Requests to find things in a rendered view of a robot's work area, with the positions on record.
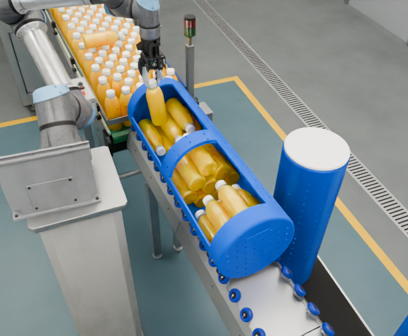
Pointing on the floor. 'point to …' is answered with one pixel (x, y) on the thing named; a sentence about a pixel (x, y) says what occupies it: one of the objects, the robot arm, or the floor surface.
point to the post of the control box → (89, 137)
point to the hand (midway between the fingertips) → (151, 81)
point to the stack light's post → (189, 68)
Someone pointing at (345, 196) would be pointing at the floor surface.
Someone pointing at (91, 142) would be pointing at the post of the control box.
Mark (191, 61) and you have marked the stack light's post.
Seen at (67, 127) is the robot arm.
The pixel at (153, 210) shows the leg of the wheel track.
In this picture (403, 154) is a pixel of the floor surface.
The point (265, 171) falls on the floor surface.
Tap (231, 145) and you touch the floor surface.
